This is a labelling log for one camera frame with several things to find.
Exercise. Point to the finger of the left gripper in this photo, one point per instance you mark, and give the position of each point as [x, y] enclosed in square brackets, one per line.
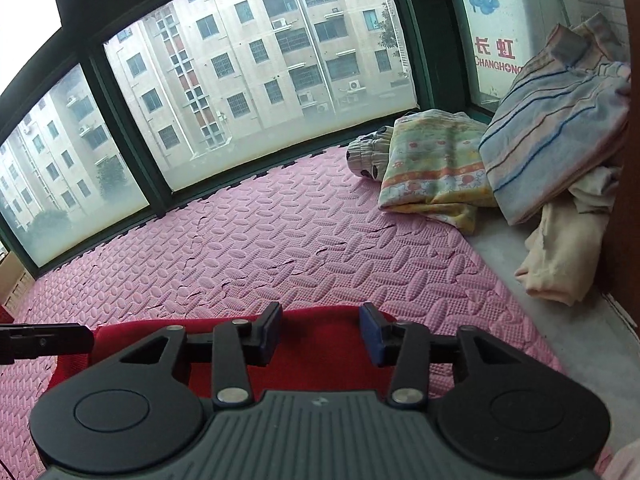
[30, 341]

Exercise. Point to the brown cardboard box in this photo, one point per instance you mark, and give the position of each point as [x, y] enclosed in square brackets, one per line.
[15, 283]

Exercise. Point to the cream crumpled cloth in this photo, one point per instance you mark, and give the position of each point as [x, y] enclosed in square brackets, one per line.
[564, 249]

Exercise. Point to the panda print cloth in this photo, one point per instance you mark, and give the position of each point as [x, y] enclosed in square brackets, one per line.
[368, 155]

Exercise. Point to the red knit sweater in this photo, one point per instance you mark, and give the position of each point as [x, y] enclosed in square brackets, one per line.
[319, 349]

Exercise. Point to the yellow floral folded cloth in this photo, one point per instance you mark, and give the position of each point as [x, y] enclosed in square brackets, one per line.
[435, 169]

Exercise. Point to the blue striped folded cloth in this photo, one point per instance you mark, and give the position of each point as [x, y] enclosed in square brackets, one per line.
[565, 113]

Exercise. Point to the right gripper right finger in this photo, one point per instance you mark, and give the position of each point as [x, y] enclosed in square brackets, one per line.
[405, 346]

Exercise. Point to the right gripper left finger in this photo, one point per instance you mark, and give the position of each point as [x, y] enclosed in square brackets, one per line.
[238, 344]

